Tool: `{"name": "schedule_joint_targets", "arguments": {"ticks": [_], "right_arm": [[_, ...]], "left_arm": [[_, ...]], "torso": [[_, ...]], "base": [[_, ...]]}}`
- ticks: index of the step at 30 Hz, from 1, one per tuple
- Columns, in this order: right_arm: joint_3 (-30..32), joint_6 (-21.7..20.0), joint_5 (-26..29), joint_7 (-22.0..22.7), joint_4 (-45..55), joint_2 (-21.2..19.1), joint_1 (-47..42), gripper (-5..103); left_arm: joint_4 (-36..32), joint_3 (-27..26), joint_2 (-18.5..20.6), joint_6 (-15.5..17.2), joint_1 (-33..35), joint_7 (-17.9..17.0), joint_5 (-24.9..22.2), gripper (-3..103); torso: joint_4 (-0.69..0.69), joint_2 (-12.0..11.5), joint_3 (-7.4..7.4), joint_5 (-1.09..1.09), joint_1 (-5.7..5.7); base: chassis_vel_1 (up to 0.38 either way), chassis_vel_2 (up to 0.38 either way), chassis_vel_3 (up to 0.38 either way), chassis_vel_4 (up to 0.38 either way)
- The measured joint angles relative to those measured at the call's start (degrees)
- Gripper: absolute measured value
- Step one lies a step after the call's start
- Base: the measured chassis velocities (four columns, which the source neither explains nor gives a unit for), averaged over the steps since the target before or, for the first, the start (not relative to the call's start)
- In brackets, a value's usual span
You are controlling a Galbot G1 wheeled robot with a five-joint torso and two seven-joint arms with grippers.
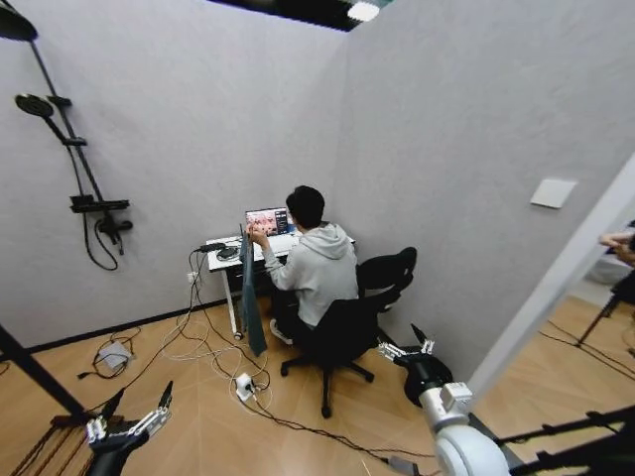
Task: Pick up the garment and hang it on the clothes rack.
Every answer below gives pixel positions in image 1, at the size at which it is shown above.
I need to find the white cube power strip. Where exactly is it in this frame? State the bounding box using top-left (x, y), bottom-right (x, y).
top-left (234, 373), bottom-right (258, 399)

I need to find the black shower rail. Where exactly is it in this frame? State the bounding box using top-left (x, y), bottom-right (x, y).
top-left (28, 38), bottom-right (103, 199)

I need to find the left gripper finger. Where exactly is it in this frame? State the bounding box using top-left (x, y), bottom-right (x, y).
top-left (84, 388), bottom-right (125, 443)
top-left (129, 380), bottom-right (175, 437)

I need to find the black hand shower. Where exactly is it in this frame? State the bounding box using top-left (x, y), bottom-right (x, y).
top-left (14, 92), bottom-right (68, 146)

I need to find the white wall switch plate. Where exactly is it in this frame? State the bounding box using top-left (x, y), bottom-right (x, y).
top-left (529, 178), bottom-right (578, 211)

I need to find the black desk cable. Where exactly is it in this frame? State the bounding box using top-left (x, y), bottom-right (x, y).
top-left (148, 241), bottom-right (234, 366)

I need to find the black overhead shower head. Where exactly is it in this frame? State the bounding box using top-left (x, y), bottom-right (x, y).
top-left (0, 0), bottom-right (40, 42)

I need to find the dark teal garment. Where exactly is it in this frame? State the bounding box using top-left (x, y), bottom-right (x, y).
top-left (239, 223), bottom-right (270, 358)

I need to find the black metal rack bar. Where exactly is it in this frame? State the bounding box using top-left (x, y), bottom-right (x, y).
top-left (0, 321), bottom-right (89, 422)
top-left (493, 405), bottom-right (635, 476)

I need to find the seated person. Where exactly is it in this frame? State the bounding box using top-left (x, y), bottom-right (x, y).
top-left (250, 185), bottom-right (361, 346)

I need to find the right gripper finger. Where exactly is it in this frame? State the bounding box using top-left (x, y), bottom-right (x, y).
top-left (376, 340), bottom-right (424, 364)
top-left (409, 322), bottom-right (438, 355)

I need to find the black shower hose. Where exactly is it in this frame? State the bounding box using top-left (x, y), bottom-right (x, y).
top-left (85, 217), bottom-right (124, 272)

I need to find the open laptop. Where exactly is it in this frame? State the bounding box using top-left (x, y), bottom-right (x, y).
top-left (244, 206), bottom-right (300, 240)

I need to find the long black floor cable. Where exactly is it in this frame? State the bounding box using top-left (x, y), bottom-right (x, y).
top-left (245, 390), bottom-right (441, 460)

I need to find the black shower mixer shelf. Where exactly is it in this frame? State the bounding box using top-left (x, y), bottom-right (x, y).
top-left (67, 195), bottom-right (134, 245)

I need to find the white floor cable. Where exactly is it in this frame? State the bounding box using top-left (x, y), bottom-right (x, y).
top-left (161, 314), bottom-right (275, 414)

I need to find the black tripod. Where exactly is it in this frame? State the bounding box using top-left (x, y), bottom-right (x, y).
top-left (574, 275), bottom-right (635, 356)

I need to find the black office chair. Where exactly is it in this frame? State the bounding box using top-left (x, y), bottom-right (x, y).
top-left (280, 246), bottom-right (419, 420)

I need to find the grey floor box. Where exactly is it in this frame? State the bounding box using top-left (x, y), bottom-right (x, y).
top-left (95, 340), bottom-right (132, 371)

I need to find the ceiling light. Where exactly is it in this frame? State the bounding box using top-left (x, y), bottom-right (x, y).
top-left (345, 0), bottom-right (379, 22)

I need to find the white desk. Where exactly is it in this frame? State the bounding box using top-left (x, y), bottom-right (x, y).
top-left (206, 232), bottom-right (358, 341)

